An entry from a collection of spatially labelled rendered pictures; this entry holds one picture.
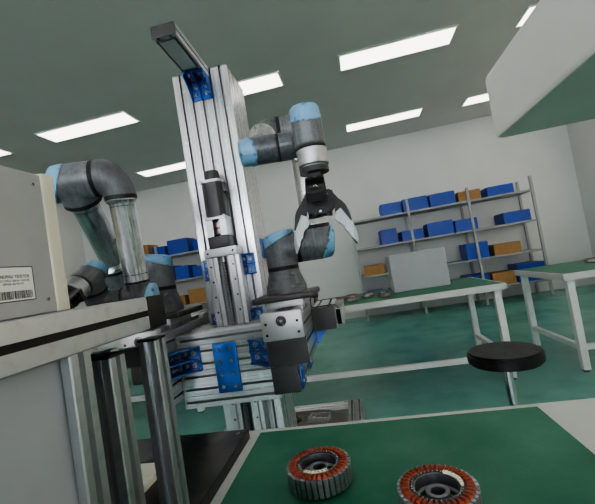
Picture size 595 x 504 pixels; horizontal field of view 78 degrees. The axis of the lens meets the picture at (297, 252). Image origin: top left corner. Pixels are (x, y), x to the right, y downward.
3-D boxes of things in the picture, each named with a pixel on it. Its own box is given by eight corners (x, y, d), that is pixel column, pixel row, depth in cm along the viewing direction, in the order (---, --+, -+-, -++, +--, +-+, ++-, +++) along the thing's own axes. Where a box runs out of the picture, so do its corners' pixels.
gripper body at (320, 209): (338, 216, 94) (330, 170, 94) (337, 212, 85) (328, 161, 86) (308, 222, 95) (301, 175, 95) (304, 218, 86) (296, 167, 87)
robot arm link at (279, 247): (268, 269, 144) (263, 235, 145) (302, 263, 144) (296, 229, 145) (265, 269, 132) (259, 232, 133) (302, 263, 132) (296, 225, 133)
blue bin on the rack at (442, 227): (425, 238, 680) (422, 225, 681) (448, 234, 673) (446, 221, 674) (429, 236, 638) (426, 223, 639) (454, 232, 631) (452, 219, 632)
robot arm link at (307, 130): (318, 111, 95) (320, 96, 86) (325, 153, 94) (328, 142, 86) (288, 117, 95) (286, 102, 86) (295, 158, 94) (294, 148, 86)
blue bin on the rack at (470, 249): (461, 260, 669) (458, 245, 670) (482, 256, 663) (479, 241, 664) (467, 260, 627) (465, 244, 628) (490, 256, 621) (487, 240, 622)
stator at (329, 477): (295, 465, 70) (292, 445, 70) (354, 461, 68) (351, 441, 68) (282, 504, 59) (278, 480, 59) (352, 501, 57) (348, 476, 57)
